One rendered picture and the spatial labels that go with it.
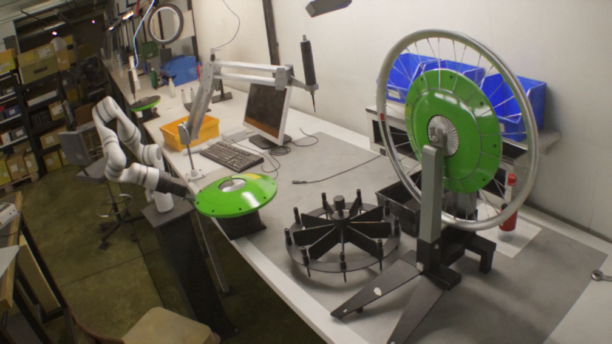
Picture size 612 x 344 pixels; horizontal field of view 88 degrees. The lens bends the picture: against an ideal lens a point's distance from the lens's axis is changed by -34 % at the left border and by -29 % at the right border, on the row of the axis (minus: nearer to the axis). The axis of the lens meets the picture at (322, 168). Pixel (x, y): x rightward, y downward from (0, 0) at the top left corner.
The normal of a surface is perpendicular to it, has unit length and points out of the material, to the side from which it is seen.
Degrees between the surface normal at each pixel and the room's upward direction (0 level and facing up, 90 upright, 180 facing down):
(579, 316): 0
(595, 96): 90
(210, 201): 21
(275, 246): 0
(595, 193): 90
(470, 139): 88
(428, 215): 87
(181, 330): 0
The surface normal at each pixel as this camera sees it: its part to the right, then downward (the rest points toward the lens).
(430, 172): -0.80, 0.29
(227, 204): -0.11, -0.69
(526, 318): -0.13, -0.90
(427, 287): -0.37, -0.75
